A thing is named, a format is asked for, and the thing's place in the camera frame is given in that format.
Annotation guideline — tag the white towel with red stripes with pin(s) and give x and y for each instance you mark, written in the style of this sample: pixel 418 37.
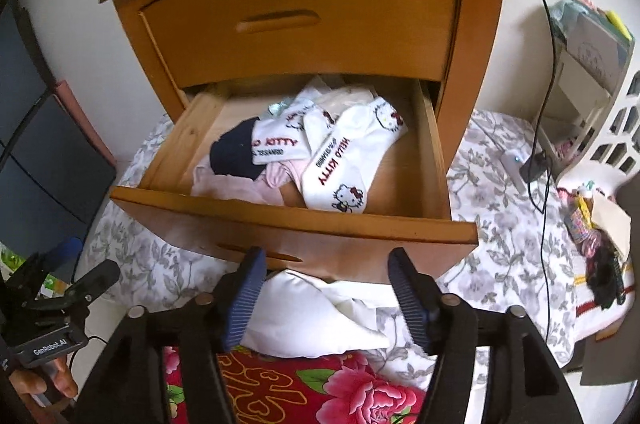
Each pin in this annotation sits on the white towel with red stripes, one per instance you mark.
pixel 590 310

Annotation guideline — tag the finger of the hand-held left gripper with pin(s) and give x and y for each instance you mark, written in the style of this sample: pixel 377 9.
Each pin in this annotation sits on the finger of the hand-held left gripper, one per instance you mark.
pixel 65 250
pixel 97 278

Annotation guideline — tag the white power strip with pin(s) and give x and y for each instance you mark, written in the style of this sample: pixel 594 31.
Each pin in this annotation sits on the white power strip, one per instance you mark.
pixel 510 166

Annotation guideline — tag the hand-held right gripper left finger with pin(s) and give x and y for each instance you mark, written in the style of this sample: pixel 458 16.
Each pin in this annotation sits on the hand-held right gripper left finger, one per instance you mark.
pixel 247 299

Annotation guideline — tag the beige paper sheet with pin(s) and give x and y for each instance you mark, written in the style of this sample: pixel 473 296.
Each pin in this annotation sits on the beige paper sheet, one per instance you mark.
pixel 612 216

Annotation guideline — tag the white plastic basket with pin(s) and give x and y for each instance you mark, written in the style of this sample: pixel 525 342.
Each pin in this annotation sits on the white plastic basket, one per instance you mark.
pixel 625 164

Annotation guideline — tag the stack of papers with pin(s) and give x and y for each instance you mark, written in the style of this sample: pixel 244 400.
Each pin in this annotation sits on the stack of papers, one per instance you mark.
pixel 595 44

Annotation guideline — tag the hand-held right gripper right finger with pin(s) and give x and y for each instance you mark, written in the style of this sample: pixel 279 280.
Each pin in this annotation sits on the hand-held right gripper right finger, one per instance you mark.
pixel 410 299

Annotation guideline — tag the pink board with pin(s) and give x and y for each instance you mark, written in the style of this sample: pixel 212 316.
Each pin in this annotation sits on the pink board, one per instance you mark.
pixel 85 119

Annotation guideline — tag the pale pink underwear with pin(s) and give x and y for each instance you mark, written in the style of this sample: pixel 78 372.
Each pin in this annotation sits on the pale pink underwear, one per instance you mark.
pixel 220 191

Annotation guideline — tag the colourful knitted item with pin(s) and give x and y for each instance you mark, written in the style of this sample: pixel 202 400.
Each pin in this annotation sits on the colourful knitted item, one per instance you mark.
pixel 582 219

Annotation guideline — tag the dark navy underwear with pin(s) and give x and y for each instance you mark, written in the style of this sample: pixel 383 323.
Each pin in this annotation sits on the dark navy underwear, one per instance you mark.
pixel 232 154

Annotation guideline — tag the white shelf rack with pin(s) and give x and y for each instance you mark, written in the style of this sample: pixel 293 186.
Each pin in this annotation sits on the white shelf rack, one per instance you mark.
pixel 580 79

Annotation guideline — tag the dark cabinet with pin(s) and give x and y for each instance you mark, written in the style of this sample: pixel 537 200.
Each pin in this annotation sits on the dark cabinet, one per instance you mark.
pixel 40 184

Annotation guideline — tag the beige cloth in plastic bag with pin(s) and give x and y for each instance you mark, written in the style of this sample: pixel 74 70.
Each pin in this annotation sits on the beige cloth in plastic bag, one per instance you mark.
pixel 350 96

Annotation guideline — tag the wooden nightstand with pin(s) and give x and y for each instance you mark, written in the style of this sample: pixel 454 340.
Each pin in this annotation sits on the wooden nightstand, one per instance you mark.
pixel 480 29

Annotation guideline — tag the black power adapter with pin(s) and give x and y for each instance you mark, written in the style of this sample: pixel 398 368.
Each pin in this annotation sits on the black power adapter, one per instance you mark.
pixel 534 166

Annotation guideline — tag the black knitted cloth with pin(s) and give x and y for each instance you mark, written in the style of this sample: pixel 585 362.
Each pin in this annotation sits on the black knitted cloth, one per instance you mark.
pixel 607 276

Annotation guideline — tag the white printed sock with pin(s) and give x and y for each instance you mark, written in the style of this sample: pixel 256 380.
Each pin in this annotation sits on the white printed sock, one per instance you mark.
pixel 320 129
pixel 340 174
pixel 280 131

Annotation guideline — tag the person's left hand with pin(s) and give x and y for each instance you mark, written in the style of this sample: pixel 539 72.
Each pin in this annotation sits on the person's left hand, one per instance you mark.
pixel 60 379

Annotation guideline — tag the red floral blanket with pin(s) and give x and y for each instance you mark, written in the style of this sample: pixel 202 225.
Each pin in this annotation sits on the red floral blanket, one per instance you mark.
pixel 300 394

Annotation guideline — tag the white cloth garment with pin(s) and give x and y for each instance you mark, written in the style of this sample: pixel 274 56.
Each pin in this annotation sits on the white cloth garment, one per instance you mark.
pixel 300 319

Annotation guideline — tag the brown board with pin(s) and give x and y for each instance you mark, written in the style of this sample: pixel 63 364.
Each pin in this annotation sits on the brown board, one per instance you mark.
pixel 607 354

